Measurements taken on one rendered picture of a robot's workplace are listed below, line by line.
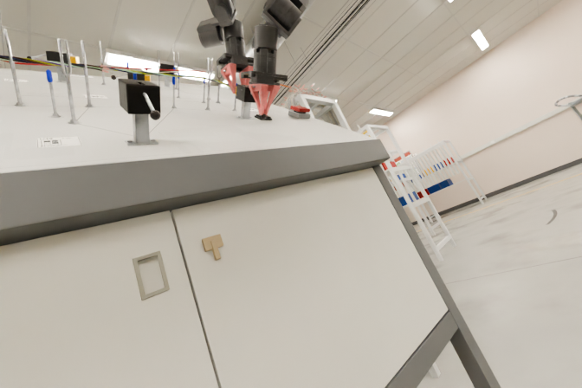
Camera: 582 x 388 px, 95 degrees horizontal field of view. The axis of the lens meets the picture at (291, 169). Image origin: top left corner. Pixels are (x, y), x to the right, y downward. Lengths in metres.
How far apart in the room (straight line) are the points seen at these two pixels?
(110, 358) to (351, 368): 0.36
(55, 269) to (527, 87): 8.68
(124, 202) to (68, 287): 0.11
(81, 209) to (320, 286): 0.38
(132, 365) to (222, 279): 0.14
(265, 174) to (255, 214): 0.07
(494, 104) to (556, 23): 1.94
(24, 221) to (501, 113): 8.63
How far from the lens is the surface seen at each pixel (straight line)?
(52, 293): 0.42
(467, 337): 0.86
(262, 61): 0.68
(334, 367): 0.54
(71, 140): 0.54
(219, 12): 0.83
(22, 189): 0.41
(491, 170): 8.67
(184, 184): 0.42
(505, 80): 8.76
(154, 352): 0.42
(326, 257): 0.55
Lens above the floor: 0.67
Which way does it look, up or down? 16 degrees up
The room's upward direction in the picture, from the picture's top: 23 degrees counter-clockwise
